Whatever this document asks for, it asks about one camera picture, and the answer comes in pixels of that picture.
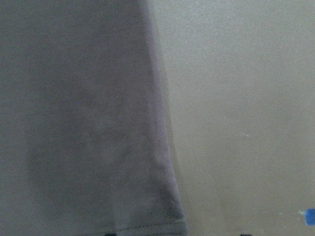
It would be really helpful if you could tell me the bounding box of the dark brown t-shirt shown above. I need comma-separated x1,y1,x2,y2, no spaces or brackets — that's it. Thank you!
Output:
0,0,188,236

